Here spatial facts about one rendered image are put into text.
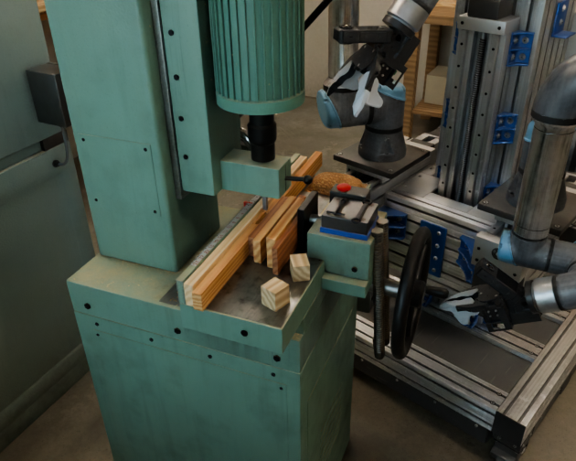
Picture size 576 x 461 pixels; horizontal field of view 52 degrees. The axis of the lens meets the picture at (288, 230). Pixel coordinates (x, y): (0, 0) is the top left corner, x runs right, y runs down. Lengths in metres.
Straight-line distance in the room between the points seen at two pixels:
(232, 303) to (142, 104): 0.43
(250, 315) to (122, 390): 0.58
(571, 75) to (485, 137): 0.62
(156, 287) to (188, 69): 0.49
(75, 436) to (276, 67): 1.49
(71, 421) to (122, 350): 0.79
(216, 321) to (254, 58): 0.48
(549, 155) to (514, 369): 0.97
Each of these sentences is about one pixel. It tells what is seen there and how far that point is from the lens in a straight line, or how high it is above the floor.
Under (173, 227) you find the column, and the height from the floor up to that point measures 0.92.
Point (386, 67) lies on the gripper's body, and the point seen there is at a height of 1.25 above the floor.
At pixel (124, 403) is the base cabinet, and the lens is 1.62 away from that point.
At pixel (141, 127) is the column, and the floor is 1.15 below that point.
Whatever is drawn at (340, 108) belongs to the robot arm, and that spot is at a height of 1.00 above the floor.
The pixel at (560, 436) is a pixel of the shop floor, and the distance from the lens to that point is 2.21.
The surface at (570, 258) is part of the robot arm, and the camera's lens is 1.38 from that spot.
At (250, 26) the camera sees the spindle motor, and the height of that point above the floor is 1.36.
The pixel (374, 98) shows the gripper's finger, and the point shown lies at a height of 1.20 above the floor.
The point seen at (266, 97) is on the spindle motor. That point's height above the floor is 1.23.
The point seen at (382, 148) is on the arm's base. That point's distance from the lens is 1.83.
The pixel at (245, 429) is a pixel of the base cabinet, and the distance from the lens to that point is 1.44.
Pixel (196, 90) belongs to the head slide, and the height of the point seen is 1.23.
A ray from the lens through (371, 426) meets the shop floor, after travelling 2.09.
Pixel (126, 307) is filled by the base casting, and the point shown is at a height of 0.77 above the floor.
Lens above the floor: 1.59
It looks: 32 degrees down
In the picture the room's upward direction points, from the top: 1 degrees counter-clockwise
